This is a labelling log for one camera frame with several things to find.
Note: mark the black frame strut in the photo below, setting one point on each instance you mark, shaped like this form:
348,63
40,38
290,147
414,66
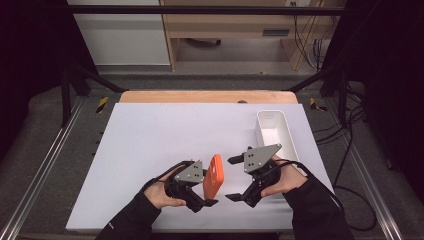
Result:
96,80
313,78

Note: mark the orange phone case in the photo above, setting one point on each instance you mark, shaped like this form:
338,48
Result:
214,180

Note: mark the black horizontal frame bar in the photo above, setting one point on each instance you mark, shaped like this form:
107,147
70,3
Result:
200,10

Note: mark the person's left hand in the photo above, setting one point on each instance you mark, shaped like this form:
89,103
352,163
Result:
158,195

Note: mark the black curtain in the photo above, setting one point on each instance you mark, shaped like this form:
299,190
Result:
390,66
30,50

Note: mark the yellow black tape marker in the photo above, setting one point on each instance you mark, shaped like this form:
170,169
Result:
102,104
315,104

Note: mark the white cabinet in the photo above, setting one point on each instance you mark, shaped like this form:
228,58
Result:
123,40

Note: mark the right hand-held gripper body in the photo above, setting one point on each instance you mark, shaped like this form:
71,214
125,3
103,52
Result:
258,158

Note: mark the white plastic storage bin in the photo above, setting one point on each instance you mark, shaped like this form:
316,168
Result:
273,133

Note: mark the aluminium floor rail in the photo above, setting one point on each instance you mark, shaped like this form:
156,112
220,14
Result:
373,186
43,166

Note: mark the person's right hand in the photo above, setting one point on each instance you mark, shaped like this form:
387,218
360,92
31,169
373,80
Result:
290,178

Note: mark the white table cover sheet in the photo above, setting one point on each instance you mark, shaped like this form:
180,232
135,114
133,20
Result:
140,140

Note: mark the light wooden desk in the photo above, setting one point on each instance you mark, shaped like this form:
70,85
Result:
226,23

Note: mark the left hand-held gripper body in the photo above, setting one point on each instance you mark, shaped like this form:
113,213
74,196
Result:
190,175

